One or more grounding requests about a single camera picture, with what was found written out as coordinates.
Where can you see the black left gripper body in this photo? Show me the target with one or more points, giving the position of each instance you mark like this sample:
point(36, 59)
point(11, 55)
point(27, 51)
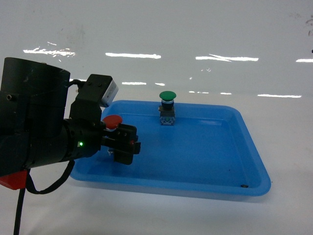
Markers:
point(83, 127)

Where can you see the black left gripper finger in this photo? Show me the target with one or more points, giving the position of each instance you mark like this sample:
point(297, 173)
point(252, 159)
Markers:
point(122, 143)

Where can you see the red mushroom push button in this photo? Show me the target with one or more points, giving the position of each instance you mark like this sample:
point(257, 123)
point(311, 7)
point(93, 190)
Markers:
point(110, 138)

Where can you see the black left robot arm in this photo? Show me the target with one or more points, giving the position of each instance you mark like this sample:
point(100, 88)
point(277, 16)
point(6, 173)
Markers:
point(47, 118)

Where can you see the green mushroom push button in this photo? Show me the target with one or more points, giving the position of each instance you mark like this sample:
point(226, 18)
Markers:
point(167, 114)

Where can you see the blue plastic tray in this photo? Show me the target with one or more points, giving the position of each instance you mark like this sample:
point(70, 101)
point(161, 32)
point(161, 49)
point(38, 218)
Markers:
point(208, 151)

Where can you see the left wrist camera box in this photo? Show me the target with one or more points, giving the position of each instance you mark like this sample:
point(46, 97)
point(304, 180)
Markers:
point(99, 89)

